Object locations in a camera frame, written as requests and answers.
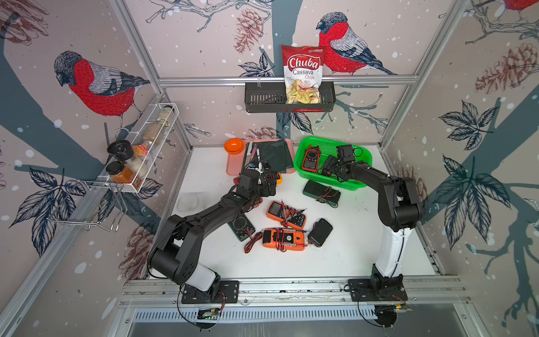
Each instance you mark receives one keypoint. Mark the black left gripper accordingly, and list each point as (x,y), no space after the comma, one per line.
(266,192)

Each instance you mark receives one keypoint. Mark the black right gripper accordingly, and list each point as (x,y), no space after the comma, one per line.
(338,175)

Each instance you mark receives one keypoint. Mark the black multimeter red leads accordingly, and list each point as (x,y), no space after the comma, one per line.
(328,168)

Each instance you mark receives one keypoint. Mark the red clamp multimeter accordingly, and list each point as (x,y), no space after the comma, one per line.
(311,159)

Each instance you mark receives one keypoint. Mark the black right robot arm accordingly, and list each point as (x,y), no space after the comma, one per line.
(399,210)

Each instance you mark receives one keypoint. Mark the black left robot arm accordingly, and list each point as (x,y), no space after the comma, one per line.
(176,249)

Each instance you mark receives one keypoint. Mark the yellow multimeter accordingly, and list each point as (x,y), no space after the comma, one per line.
(278,177)

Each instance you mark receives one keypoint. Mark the green plastic basket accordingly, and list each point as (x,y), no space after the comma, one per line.
(327,147)

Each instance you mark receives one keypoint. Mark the green-edged black multimeter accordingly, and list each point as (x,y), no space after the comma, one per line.
(242,228)

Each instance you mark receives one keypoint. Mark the orange clamp multimeter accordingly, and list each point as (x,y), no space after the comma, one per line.
(280,239)

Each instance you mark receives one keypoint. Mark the dark green cloth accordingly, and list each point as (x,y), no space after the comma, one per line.
(272,156)

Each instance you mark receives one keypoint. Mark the pink cutting board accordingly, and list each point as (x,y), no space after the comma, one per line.
(235,162)

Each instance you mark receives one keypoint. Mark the orange bowl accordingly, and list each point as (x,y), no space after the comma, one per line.
(234,146)

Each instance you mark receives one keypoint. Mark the clear plastic cup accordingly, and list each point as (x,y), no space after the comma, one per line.
(189,202)

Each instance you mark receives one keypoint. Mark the chuba cassava chips bag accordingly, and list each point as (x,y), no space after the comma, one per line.
(303,72)

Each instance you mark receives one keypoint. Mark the black-lid spice jar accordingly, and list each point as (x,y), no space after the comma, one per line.
(121,149)

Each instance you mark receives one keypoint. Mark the amber spice jar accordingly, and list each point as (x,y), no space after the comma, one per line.
(122,174)

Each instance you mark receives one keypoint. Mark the black wall basket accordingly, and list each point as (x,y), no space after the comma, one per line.
(270,97)

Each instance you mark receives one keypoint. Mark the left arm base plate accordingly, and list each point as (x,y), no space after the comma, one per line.
(220,292)

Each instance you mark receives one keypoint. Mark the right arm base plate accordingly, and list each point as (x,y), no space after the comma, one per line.
(364,290)

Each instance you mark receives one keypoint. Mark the white wire spice rack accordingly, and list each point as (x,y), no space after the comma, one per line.
(147,141)

